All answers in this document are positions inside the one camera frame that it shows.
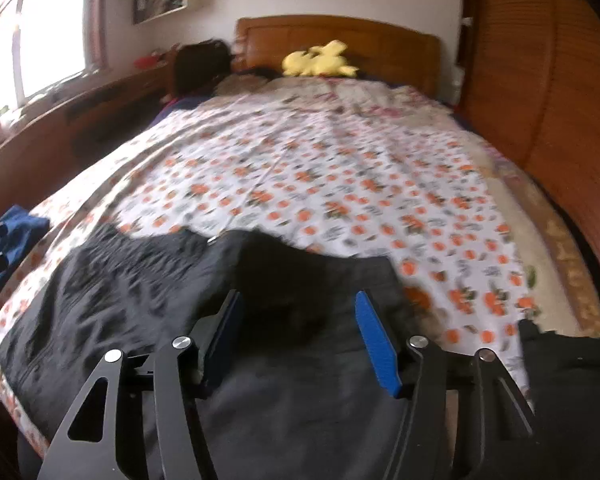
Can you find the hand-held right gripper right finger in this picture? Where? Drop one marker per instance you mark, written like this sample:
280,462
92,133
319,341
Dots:
377,340

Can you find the dark backpack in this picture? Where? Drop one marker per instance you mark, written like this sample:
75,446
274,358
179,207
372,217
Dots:
200,67

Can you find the beige mattress pad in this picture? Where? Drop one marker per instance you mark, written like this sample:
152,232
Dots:
555,240

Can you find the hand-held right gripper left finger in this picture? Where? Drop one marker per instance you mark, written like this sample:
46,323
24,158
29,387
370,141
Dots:
222,335

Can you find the wooden window cabinet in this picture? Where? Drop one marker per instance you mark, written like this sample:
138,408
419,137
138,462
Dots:
75,120

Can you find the window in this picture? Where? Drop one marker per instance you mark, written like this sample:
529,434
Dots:
40,30

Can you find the folded blue clothes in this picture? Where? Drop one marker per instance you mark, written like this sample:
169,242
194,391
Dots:
20,230

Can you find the wooden headboard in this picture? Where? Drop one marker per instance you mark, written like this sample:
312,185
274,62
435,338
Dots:
380,40

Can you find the orange floral bed sheet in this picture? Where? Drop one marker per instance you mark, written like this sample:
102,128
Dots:
305,180

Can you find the pale patterned blanket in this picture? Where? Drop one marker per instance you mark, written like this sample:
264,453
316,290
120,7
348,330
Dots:
350,95

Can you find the wooden slatted wardrobe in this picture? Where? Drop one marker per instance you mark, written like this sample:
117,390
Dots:
540,85

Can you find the red bowl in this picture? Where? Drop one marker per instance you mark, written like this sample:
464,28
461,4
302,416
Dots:
146,61

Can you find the yellow plush toy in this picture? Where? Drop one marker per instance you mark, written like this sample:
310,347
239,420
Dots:
320,62

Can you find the black jacket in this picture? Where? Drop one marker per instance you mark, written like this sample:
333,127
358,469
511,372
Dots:
290,300

